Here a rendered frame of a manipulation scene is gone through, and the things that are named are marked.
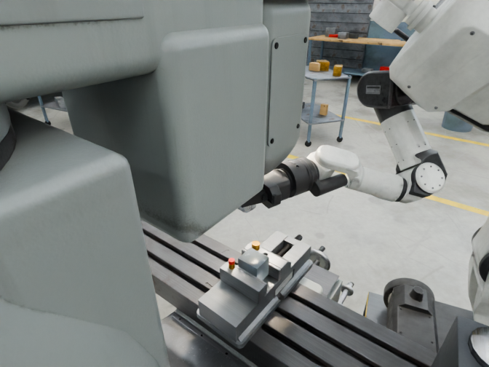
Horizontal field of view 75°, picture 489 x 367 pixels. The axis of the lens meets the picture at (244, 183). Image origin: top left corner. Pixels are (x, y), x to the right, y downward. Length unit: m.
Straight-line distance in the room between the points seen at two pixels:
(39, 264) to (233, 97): 0.27
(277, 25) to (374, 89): 0.50
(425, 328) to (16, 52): 1.39
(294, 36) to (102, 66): 0.34
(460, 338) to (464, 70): 0.50
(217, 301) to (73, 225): 0.61
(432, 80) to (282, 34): 0.40
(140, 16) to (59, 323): 0.25
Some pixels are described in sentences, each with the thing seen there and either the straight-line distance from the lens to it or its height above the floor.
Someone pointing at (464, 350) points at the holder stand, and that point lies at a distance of 0.71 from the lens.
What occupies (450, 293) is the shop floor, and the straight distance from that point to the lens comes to 2.52.
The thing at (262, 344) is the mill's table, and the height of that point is 0.93.
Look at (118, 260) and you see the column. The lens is 0.29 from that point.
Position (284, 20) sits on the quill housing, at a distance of 0.53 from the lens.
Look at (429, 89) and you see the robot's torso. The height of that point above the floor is 1.45.
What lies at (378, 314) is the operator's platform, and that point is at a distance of 1.66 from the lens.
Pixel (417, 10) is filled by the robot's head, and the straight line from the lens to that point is 0.84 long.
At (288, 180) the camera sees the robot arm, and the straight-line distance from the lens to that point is 0.73.
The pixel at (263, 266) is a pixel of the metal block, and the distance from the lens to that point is 0.82.
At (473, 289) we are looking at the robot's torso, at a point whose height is 0.83.
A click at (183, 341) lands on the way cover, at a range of 0.93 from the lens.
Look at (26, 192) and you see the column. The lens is 0.23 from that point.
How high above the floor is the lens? 1.62
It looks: 30 degrees down
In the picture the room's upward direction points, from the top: straight up
